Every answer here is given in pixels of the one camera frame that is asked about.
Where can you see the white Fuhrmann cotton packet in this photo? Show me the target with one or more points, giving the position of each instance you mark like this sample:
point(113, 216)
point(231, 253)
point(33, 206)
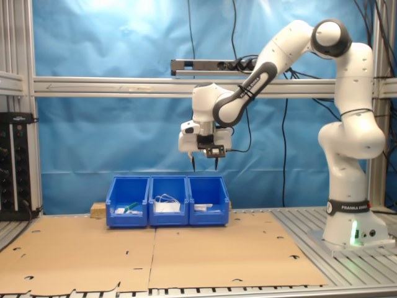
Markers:
point(201, 207)

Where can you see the green capped tube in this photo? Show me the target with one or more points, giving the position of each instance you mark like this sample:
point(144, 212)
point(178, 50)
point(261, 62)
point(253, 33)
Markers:
point(131, 205)

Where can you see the blue bin with tubes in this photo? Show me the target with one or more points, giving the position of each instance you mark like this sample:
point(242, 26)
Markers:
point(127, 220)

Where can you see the black power adapter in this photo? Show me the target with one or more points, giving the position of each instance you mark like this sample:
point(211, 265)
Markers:
point(17, 118)

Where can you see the aluminium frame upright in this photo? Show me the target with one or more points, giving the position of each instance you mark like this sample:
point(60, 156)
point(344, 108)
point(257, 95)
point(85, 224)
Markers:
point(18, 46)
point(376, 186)

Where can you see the grey socket strip on beam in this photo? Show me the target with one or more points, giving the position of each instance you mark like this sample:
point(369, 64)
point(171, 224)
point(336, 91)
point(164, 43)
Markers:
point(201, 65)

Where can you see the blue bin with cotton packets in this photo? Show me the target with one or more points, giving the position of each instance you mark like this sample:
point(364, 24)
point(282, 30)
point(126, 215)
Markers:
point(207, 218)

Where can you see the black gripper camera mount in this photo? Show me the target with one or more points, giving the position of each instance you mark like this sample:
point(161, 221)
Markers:
point(205, 140)

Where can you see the long white printed packet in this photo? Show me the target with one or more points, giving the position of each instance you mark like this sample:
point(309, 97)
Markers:
point(119, 211)

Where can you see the black vertical socket strip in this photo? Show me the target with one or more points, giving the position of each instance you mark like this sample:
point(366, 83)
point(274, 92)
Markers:
point(4, 170)
point(22, 170)

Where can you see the blue bin with masks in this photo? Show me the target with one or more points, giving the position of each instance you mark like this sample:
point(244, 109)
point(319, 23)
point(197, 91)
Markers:
point(169, 218)

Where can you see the chipboard wood block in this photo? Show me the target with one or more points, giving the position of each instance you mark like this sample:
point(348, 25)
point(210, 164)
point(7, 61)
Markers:
point(98, 210)

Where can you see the brown cardboard sheet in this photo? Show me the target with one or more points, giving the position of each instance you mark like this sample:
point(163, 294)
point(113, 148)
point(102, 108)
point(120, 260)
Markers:
point(77, 254)
point(248, 264)

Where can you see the horizontal aluminium beam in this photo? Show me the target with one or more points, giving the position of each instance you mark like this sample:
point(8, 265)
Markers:
point(124, 87)

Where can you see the stack of white face masks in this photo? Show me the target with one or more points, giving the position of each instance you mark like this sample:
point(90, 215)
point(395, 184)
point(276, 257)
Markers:
point(167, 208)

